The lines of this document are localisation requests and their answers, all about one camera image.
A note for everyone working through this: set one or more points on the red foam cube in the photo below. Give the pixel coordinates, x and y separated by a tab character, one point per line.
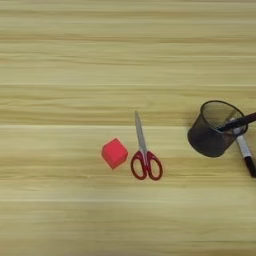
114	154

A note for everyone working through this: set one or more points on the black marker pen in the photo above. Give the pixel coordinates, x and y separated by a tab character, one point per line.
238	122

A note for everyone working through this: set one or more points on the black mesh pen cup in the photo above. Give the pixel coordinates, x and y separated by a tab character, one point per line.
206	140

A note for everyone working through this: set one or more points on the white marker with black cap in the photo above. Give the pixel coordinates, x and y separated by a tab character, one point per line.
245	150

